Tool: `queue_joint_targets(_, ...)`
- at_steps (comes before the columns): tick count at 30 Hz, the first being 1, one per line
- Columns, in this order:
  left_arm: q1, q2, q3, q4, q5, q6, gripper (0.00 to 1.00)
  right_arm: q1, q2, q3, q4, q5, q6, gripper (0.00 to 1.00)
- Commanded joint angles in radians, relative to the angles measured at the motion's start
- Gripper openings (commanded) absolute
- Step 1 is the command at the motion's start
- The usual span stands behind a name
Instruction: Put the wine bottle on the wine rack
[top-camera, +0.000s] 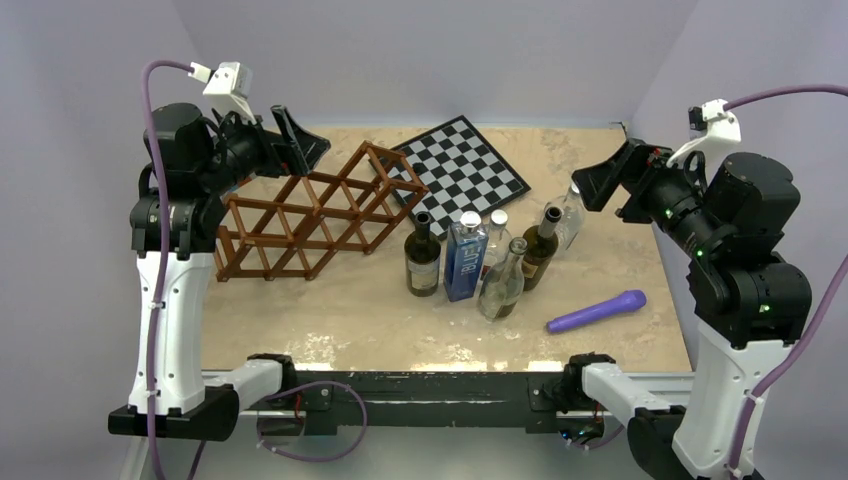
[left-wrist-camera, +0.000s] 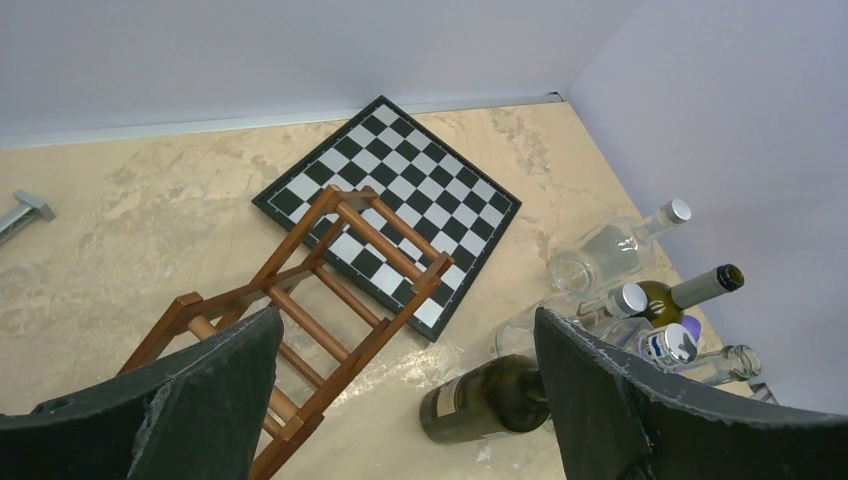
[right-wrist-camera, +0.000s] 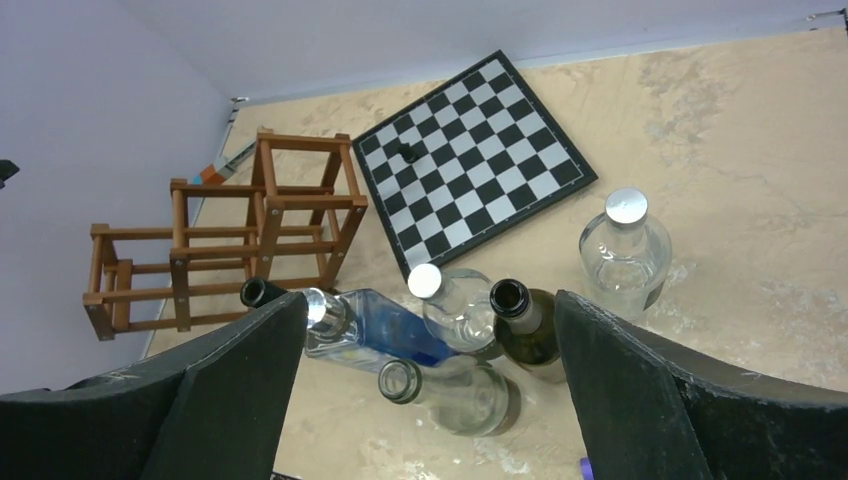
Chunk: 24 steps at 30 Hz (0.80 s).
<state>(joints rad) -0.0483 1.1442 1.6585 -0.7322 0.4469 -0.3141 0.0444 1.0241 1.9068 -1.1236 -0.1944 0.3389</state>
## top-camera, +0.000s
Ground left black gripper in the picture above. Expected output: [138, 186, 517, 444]
[196, 103, 328, 195]

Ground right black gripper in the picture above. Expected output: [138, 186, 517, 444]
[574, 133, 727, 256]

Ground brown wooden wine rack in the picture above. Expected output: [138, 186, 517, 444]
[214, 141, 429, 282]

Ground clear glass bottle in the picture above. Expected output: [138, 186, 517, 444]
[478, 237, 528, 321]

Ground dark green wine bottle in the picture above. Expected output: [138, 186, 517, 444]
[404, 212, 441, 297]

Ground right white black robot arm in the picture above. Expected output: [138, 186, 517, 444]
[550, 139, 812, 479]

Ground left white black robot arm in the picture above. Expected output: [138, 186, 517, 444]
[108, 103, 331, 441]

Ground clear bottle far right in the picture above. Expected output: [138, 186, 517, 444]
[546, 182, 586, 255]

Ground olive wine bottle tan label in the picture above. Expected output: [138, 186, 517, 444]
[521, 206, 562, 292]

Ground clear bottle silver cap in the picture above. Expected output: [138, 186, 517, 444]
[480, 209, 512, 280]

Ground blue square bottle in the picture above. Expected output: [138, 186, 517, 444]
[443, 211, 488, 302]

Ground purple toy microphone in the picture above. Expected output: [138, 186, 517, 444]
[545, 290, 647, 334]

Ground black white checkerboard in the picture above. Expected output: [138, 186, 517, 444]
[393, 115, 531, 240]

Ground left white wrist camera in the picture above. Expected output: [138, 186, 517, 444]
[188, 62, 256, 123]

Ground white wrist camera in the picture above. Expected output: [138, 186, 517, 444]
[188, 62, 256, 123]
[666, 99, 741, 167]

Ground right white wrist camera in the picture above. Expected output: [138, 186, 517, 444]
[666, 99, 741, 167]

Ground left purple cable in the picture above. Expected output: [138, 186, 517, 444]
[142, 59, 207, 480]

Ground purple loop cable at base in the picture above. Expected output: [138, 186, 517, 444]
[256, 380, 369, 464]

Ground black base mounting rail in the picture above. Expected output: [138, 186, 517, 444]
[258, 369, 617, 439]

